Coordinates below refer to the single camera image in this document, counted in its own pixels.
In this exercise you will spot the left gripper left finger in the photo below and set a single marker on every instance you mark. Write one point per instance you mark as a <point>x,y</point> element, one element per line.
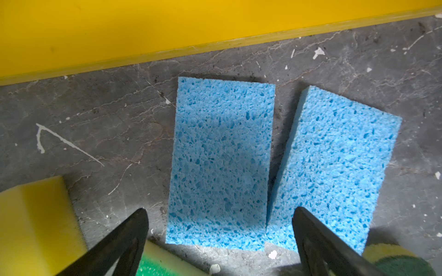
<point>121,249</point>

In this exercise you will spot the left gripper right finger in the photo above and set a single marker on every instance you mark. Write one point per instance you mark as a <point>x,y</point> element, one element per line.
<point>322,252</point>

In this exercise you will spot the light blue sponge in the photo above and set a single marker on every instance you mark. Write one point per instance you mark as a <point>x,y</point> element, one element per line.
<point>220,164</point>
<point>334,165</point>

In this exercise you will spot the yellow shelf with coloured boards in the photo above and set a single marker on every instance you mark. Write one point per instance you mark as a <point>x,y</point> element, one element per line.
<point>46,39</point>

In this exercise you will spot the bright green yellow sponge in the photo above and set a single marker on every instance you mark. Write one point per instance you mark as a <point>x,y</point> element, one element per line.
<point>156,261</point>

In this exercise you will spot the dark green wavy sponge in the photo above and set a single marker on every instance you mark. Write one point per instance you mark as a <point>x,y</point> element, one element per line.
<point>394,260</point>

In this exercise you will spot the small yellow sponge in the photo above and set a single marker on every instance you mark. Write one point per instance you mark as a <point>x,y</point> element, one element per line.
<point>40,233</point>

